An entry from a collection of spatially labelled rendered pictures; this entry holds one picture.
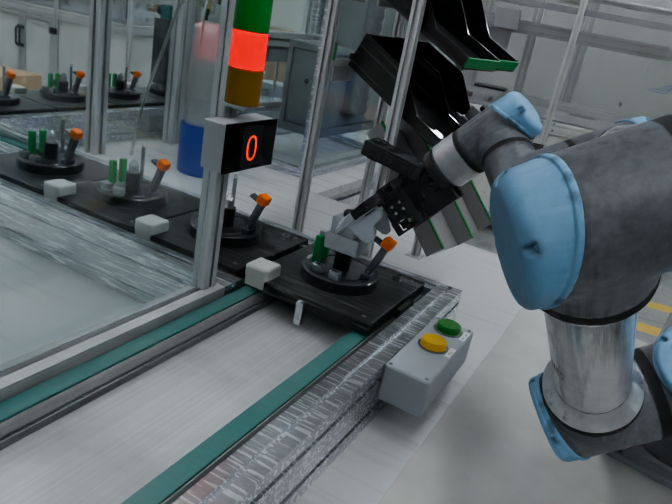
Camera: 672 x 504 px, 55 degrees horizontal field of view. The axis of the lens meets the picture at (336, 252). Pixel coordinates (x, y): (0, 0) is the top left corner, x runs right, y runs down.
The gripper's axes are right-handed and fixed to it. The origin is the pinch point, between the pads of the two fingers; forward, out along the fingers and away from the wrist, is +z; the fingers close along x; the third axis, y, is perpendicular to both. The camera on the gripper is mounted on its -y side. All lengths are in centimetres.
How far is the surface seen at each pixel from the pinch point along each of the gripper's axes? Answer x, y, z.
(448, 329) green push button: -3.1, 23.8, -7.0
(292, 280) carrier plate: -7.7, 3.5, 10.7
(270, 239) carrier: 5.0, -6.6, 19.4
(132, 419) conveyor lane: -46.8, 9.5, 12.6
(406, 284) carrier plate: 7.9, 14.7, 1.0
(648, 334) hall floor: 287, 120, 38
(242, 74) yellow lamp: -21.3, -22.6, -10.9
